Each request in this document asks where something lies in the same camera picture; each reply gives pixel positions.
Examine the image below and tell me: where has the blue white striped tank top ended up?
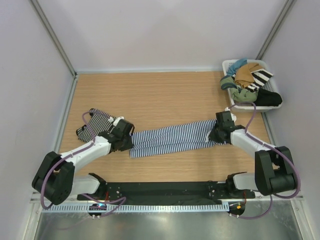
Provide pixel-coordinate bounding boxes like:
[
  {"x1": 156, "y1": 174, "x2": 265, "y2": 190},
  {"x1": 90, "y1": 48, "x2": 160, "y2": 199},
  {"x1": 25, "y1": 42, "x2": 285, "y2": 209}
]
[{"x1": 129, "y1": 119, "x2": 217, "y2": 159}]

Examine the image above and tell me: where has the black white striped tank top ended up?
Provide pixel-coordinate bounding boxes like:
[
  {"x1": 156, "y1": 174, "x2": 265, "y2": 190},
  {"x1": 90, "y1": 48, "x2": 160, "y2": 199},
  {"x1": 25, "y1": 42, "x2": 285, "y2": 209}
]
[{"x1": 76, "y1": 108, "x2": 116, "y2": 143}]

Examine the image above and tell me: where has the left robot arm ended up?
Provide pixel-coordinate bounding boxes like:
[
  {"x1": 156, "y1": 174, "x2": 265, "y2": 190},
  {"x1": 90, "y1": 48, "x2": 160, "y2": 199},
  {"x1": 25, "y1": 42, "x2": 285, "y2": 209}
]
[{"x1": 31, "y1": 117, "x2": 135, "y2": 205}]

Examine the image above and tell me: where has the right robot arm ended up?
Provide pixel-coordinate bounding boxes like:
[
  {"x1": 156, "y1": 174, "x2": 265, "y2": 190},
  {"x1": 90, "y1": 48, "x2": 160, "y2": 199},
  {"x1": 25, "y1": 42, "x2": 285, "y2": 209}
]
[{"x1": 208, "y1": 110, "x2": 301, "y2": 199}]

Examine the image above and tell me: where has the olive green garment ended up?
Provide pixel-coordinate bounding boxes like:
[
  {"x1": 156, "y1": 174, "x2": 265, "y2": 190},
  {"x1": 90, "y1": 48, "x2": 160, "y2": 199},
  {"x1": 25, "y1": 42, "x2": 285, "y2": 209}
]
[{"x1": 219, "y1": 75, "x2": 258, "y2": 103}]

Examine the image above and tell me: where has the tan brown garment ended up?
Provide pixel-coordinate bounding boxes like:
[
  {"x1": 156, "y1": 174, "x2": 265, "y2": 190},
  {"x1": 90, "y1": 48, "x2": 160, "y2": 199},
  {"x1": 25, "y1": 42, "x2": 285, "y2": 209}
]
[{"x1": 234, "y1": 62, "x2": 264, "y2": 88}]

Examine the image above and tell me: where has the teal blue garment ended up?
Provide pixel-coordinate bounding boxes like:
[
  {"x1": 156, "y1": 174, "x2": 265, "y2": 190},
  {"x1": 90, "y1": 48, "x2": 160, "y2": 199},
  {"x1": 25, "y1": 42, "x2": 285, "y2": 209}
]
[{"x1": 226, "y1": 58, "x2": 248, "y2": 76}]

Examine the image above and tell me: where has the wide black white striped garment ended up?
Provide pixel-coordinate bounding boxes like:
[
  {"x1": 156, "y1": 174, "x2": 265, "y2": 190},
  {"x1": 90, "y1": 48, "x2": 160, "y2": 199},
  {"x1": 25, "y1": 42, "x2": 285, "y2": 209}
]
[{"x1": 245, "y1": 69, "x2": 274, "y2": 92}]

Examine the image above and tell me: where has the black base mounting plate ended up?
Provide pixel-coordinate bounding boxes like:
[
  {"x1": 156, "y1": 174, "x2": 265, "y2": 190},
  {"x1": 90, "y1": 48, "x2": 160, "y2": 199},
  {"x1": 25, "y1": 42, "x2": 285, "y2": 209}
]
[{"x1": 89, "y1": 180, "x2": 255, "y2": 201}]

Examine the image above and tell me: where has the perforated cable duct strip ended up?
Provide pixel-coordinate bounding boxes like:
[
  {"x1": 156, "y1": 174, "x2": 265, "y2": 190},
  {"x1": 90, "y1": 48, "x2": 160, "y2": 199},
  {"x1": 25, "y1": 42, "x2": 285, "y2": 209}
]
[{"x1": 43, "y1": 202, "x2": 229, "y2": 213}]

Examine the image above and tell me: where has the aluminium front rail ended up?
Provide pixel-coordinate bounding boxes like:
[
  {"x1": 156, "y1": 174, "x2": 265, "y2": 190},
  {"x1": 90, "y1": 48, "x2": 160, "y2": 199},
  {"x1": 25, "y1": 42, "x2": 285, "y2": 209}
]
[{"x1": 29, "y1": 181, "x2": 305, "y2": 204}]

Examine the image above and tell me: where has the right aluminium corner post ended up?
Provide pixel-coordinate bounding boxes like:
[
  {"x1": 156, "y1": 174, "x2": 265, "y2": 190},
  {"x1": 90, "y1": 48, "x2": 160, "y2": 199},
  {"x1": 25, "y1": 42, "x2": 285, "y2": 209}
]
[{"x1": 255, "y1": 0, "x2": 297, "y2": 60}]

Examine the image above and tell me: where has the aluminium corner post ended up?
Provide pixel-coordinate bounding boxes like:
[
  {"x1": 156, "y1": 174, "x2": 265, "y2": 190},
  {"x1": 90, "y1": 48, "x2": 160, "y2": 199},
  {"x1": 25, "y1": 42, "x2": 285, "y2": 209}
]
[
  {"x1": 29, "y1": 0, "x2": 77, "y2": 78},
  {"x1": 255, "y1": 0, "x2": 297, "y2": 60}
]

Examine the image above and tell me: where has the left aluminium corner post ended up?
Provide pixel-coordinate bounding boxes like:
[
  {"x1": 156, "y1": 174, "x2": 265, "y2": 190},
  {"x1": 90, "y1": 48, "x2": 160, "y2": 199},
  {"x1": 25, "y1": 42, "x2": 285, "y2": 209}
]
[{"x1": 29, "y1": 0, "x2": 77, "y2": 78}]

